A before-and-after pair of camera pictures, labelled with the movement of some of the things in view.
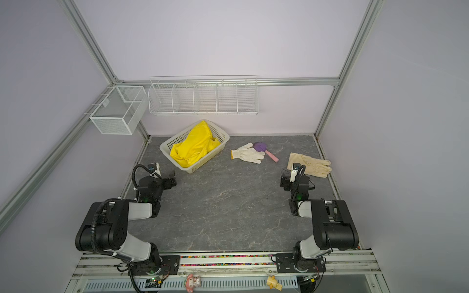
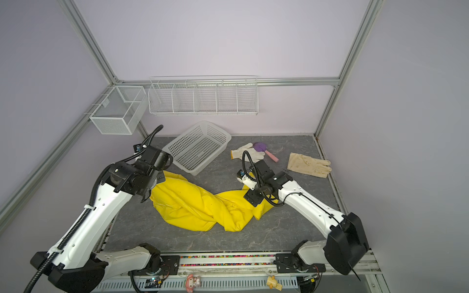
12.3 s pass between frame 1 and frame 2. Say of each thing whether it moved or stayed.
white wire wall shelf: stayed
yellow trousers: moved
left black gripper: moved
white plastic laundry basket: stayed
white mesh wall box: stayed
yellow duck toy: stayed
